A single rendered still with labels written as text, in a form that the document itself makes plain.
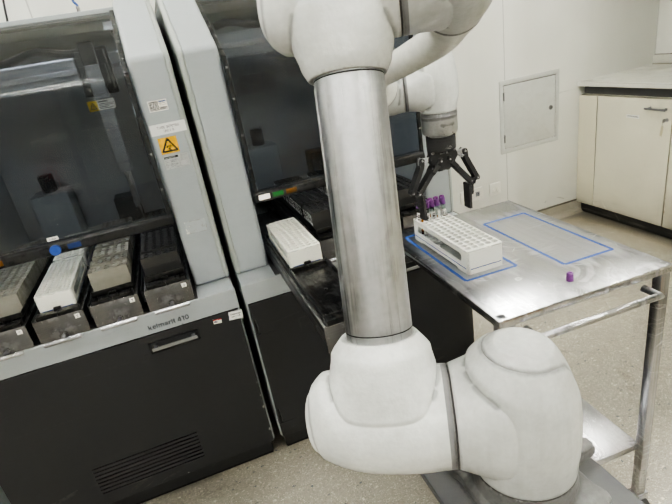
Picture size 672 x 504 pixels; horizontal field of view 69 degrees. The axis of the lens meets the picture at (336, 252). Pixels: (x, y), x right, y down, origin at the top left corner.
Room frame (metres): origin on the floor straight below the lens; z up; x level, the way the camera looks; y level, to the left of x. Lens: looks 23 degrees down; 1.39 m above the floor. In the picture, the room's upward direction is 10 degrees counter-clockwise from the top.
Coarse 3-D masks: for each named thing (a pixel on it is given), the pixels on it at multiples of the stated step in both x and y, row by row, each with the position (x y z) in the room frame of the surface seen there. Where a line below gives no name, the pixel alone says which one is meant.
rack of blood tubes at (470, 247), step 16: (416, 224) 1.33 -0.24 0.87; (432, 224) 1.28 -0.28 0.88; (448, 224) 1.26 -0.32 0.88; (464, 224) 1.24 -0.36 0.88; (432, 240) 1.25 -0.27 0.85; (448, 240) 1.15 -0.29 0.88; (464, 240) 1.13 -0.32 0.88; (480, 240) 1.12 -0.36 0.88; (496, 240) 1.11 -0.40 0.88; (448, 256) 1.16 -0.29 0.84; (464, 256) 1.08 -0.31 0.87; (480, 256) 1.07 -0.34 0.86; (496, 256) 1.08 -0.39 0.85; (464, 272) 1.08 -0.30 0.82
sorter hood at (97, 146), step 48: (0, 48) 1.58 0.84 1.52; (48, 48) 1.58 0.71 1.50; (96, 48) 1.58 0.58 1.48; (0, 96) 1.37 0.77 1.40; (48, 96) 1.39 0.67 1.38; (96, 96) 1.42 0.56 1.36; (0, 144) 1.35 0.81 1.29; (48, 144) 1.38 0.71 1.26; (96, 144) 1.41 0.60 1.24; (144, 144) 1.45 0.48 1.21; (0, 192) 1.34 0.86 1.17; (48, 192) 1.37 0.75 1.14; (96, 192) 1.40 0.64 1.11; (144, 192) 1.44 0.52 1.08; (0, 240) 1.33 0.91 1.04; (96, 240) 1.38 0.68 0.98
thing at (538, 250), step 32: (480, 224) 1.37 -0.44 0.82; (512, 224) 1.33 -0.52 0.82; (544, 224) 1.29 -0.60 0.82; (416, 256) 1.22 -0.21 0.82; (512, 256) 1.12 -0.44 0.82; (544, 256) 1.09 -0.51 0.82; (576, 256) 1.06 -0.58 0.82; (608, 256) 1.04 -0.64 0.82; (640, 256) 1.01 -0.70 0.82; (448, 288) 1.04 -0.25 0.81; (480, 288) 0.99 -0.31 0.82; (512, 288) 0.97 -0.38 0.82; (544, 288) 0.94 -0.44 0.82; (576, 288) 0.92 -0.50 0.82; (608, 288) 0.91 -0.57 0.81; (640, 288) 0.94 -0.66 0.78; (512, 320) 0.85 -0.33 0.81; (640, 416) 0.96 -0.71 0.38; (608, 448) 0.97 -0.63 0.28; (640, 448) 0.95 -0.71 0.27; (640, 480) 0.95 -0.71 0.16
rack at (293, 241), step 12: (276, 228) 1.53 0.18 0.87; (288, 228) 1.51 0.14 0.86; (300, 228) 1.49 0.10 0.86; (276, 240) 1.44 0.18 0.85; (288, 240) 1.41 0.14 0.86; (300, 240) 1.38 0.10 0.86; (312, 240) 1.37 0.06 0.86; (288, 252) 1.31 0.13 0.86; (300, 252) 1.31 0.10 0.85; (312, 252) 1.32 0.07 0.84; (300, 264) 1.31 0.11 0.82
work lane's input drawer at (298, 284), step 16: (272, 256) 1.48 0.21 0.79; (288, 272) 1.30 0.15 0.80; (304, 272) 1.28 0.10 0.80; (320, 272) 1.27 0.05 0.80; (336, 272) 1.22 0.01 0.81; (304, 288) 1.16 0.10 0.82; (320, 288) 1.17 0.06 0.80; (336, 288) 1.15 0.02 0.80; (304, 304) 1.12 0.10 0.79; (320, 304) 1.08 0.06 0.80; (336, 304) 1.07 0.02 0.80; (320, 320) 1.00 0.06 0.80; (336, 320) 0.97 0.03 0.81; (336, 336) 0.97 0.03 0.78
